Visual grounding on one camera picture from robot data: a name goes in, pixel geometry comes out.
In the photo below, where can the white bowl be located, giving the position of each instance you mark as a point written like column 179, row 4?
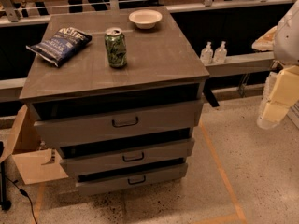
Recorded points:
column 145, row 18

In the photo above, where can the black stand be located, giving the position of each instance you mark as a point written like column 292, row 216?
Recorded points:
column 5, row 203

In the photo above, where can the grey top drawer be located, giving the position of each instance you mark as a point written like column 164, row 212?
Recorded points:
column 121, row 124

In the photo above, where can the white printed cardboard box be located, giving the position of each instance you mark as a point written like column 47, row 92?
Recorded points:
column 293, row 114

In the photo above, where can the green soda can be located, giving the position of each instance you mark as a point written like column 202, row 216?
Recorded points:
column 115, row 47

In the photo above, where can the brown cardboard box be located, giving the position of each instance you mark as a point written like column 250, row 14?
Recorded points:
column 35, row 162

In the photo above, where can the grey drawer cabinet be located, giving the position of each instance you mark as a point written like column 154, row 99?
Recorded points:
column 162, row 69

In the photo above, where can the grey drawer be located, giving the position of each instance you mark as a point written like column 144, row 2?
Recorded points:
column 121, row 124
column 129, row 157
column 132, row 180

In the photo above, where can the clear sanitizer bottle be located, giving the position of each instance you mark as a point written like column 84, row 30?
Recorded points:
column 220, row 53
column 207, row 54

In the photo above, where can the grey middle drawer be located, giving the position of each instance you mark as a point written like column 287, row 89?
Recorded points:
column 129, row 157

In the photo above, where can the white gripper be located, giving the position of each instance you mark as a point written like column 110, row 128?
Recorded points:
column 287, row 39

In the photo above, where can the grey bottom drawer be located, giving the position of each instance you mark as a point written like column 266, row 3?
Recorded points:
column 132, row 180

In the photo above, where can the blue chip bag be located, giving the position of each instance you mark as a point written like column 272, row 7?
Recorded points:
column 62, row 46

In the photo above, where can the right clear sanitizer bottle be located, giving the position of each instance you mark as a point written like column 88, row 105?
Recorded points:
column 220, row 53

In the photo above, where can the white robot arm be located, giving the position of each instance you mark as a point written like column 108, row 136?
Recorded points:
column 286, row 40

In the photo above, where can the left clear sanitizer bottle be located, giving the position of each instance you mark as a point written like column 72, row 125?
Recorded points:
column 207, row 54

